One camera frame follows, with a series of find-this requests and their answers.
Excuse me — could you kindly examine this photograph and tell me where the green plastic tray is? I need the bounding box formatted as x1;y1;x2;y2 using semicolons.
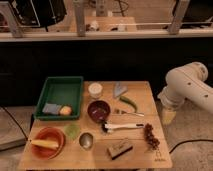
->
34;76;84;121

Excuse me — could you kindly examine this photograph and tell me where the small metal cup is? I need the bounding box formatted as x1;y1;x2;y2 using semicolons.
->
79;133;93;149

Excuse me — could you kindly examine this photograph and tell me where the blue grey sponge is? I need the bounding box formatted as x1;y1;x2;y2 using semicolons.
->
42;103;61;115

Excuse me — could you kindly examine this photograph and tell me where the yellow orange fruit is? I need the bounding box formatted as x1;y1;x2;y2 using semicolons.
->
59;106;72;116

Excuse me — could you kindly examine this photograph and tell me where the bunch of dark grapes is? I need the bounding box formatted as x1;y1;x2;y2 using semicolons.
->
144;124;160;150

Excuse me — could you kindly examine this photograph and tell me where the white paper cup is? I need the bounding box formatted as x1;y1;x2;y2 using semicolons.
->
88;82;103;99

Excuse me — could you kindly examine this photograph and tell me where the green chili pepper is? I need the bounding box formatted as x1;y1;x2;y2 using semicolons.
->
119;96;138;112

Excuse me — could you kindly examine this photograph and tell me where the black cable on floor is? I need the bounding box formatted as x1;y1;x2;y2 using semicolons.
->
168;138;213;154

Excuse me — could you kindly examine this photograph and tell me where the yellow corn cob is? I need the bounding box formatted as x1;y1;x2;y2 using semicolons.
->
31;140;59;149

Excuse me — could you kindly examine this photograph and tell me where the grey cloth piece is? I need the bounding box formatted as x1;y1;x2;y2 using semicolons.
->
114;82;128;98

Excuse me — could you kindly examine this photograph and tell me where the metal frame rail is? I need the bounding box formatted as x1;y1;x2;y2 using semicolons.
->
0;0;213;42

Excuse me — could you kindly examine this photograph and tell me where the dark red bowl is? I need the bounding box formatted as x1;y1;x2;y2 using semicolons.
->
87;100;111;123

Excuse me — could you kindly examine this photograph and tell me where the grey floor mat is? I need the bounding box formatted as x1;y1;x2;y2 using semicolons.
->
0;107;27;152

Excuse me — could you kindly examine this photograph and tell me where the orange plastic bowl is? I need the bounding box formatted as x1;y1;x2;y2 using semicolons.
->
30;127;65;160

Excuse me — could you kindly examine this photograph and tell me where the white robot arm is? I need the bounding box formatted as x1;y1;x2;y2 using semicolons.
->
158;62;213;125

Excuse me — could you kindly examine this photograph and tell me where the metal fork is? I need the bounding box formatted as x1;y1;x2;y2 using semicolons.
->
114;109;144;116

